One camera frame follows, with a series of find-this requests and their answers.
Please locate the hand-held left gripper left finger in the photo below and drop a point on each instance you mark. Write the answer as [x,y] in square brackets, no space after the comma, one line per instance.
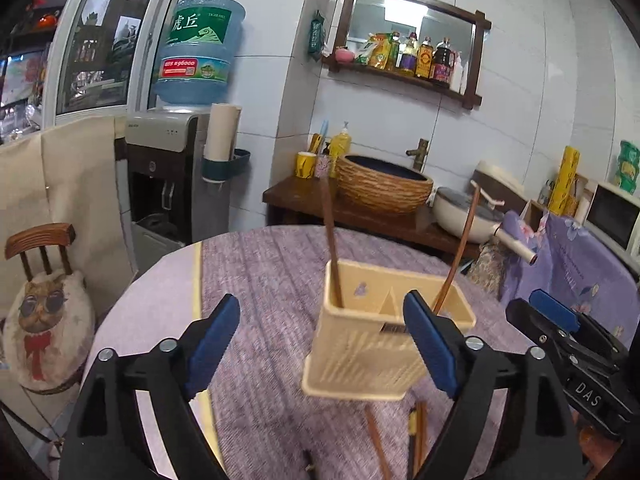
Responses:
[215,345]

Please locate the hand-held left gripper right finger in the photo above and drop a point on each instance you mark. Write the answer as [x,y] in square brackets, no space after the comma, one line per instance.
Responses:
[430,345]

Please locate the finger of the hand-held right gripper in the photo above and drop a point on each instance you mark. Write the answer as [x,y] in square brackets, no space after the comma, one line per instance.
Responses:
[530,322]
[552,310]

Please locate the cream plastic utensil holder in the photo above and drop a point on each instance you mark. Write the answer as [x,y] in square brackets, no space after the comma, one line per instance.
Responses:
[360,350]

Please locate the black chopstick with gold band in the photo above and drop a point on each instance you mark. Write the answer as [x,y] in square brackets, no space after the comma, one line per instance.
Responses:
[413,425]

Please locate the brown wooden chopstick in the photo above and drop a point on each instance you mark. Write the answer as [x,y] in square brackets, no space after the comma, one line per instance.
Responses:
[460,255]
[332,250]
[377,440]
[422,430]

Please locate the purple floral cloth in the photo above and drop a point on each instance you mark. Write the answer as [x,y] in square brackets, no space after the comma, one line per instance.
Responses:
[575,260]

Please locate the pale floral cloth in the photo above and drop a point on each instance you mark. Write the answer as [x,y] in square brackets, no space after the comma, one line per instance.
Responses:
[487,267]

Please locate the purple woven tablecloth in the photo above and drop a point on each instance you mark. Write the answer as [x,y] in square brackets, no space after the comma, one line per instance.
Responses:
[260,285]

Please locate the light wooden rack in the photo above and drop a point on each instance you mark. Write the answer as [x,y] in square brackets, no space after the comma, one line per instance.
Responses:
[534,215]

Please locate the white microwave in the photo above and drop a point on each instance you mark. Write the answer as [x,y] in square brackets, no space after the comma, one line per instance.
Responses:
[612,220]

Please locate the white spoon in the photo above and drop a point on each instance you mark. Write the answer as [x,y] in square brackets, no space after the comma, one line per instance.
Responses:
[492,201]

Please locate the tall yellow box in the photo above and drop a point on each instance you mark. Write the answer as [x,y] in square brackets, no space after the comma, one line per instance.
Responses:
[564,180]

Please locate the white pan with lid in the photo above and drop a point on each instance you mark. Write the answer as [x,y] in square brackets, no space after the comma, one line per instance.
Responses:
[455,210]

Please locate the woven basket basin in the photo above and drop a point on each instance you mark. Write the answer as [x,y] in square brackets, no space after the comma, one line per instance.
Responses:
[380,190]

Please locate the green packages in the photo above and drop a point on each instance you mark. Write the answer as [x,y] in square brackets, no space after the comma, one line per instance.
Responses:
[630,165]

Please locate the cat print cushion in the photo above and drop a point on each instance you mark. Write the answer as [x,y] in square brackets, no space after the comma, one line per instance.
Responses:
[50,330]

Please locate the dark wooden counter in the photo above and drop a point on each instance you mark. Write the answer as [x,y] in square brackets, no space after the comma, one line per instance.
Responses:
[310,205]

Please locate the blue cup holder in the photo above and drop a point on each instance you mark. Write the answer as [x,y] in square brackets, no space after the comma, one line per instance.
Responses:
[240,160]

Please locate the brass faucet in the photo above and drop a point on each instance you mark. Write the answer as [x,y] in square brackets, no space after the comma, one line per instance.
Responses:
[419,155]

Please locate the grey water dispenser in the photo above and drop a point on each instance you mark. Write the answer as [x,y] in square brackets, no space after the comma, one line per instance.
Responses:
[160,160]

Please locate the yellow mug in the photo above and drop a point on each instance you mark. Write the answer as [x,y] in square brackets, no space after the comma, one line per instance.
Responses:
[305,166]

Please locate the small wooden chair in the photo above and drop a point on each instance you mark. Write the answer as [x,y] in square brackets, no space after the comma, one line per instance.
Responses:
[40,237]

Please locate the patterned cup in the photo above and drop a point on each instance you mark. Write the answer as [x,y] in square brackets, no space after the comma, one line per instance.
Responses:
[323,167]

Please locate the yellow soap pump bottle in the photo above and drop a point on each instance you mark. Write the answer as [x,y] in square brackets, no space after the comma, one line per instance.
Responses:
[341,150]

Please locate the beige cloth cover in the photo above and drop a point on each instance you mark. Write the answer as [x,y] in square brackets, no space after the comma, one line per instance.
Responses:
[75,170]

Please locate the blue toothbrush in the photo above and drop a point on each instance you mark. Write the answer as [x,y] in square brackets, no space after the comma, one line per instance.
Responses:
[323,135]

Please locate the white bottle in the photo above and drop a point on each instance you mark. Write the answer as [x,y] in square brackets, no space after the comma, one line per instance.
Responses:
[456,75]

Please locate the dark sauce bottle red label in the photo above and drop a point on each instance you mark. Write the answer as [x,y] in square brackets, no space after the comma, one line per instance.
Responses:
[441,65]

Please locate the yellow label bottle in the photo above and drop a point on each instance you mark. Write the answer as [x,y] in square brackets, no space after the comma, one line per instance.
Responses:
[425,60]

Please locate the purple label bottle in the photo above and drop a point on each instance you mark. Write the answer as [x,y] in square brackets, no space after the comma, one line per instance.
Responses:
[409,60]

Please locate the green yellow bottle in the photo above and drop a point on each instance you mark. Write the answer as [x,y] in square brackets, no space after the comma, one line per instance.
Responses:
[394,52]

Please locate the yellow oil pouch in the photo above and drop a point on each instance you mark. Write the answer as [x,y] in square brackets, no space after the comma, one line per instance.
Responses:
[378,52]

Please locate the pink round object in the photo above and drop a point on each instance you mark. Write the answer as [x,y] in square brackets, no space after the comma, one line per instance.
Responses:
[344,56]

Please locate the blue water jug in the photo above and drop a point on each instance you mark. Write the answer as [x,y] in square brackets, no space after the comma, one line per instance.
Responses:
[200,35]

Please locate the green hanging packet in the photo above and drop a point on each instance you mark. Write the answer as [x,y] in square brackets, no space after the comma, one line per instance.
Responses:
[316,35]

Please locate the white framed glass cabinet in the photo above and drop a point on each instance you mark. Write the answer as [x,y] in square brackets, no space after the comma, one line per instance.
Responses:
[110,35]

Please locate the dark cluttered shelf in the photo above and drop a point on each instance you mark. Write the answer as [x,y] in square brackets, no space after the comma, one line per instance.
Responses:
[25,75]

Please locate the wooden framed mirror shelf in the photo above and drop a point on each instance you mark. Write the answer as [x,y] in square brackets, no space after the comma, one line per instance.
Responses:
[400,15]

